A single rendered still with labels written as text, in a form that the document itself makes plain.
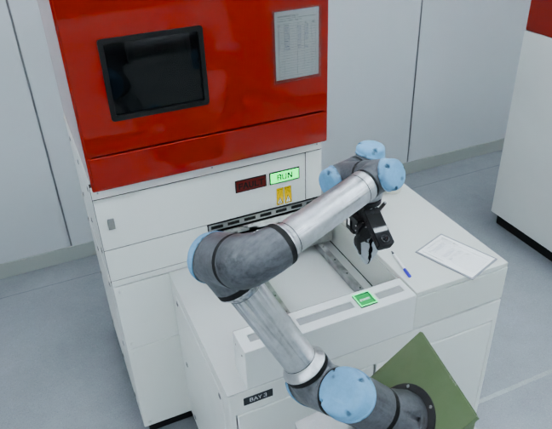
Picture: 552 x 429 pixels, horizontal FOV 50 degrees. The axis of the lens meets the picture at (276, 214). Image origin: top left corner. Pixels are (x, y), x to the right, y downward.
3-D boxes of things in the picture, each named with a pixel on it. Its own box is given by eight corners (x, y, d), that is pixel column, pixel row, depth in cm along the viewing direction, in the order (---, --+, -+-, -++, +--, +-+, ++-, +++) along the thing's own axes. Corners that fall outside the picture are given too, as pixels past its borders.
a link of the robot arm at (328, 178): (342, 168, 138) (374, 153, 144) (312, 170, 147) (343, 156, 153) (351, 199, 140) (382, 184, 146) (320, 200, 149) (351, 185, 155)
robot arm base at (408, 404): (439, 423, 134) (414, 408, 129) (395, 469, 137) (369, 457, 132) (406, 379, 147) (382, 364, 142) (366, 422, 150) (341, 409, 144)
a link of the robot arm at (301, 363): (338, 430, 138) (203, 260, 117) (299, 411, 151) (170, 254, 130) (366, 389, 144) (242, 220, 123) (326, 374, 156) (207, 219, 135)
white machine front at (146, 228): (111, 283, 209) (88, 184, 188) (318, 226, 235) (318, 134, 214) (112, 288, 206) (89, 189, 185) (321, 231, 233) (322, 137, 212)
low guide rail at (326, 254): (307, 237, 229) (307, 231, 227) (311, 237, 229) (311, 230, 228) (376, 317, 190) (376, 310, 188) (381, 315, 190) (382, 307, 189)
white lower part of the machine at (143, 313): (115, 334, 305) (82, 197, 262) (262, 290, 332) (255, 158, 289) (146, 441, 250) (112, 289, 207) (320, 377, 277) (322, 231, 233)
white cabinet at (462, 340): (192, 424, 257) (168, 273, 213) (383, 353, 288) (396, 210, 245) (246, 562, 207) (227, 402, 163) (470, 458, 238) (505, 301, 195)
